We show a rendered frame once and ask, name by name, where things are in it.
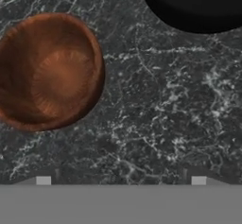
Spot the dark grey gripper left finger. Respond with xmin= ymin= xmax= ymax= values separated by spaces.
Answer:
xmin=13 ymin=167 xmax=61 ymax=186

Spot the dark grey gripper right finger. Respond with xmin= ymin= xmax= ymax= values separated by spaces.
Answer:
xmin=181 ymin=166 xmax=231 ymax=186

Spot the brown wooden bowl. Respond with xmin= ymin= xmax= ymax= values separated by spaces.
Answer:
xmin=0 ymin=11 xmax=106 ymax=132

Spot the black bowl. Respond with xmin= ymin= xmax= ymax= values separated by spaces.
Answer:
xmin=137 ymin=0 xmax=242 ymax=35

